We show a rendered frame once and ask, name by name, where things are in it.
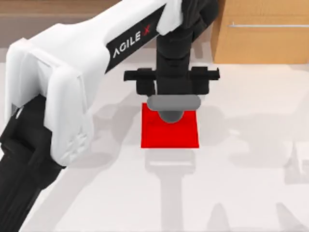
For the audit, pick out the flat red square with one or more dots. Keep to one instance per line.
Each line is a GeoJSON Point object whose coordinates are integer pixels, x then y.
{"type": "Point", "coordinates": [169, 135]}

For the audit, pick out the light wooden cupboard door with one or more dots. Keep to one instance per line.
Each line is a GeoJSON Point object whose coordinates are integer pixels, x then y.
{"type": "Point", "coordinates": [268, 46]}

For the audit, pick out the pale grey rounded box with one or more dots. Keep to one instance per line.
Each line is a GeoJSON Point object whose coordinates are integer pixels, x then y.
{"type": "Point", "coordinates": [173, 102]}

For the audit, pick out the dark brown wooden cabinet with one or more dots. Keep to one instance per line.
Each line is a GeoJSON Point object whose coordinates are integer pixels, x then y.
{"type": "Point", "coordinates": [36, 21]}

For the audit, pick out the light wooden cupboard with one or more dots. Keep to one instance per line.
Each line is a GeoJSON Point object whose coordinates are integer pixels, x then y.
{"type": "Point", "coordinates": [260, 43]}

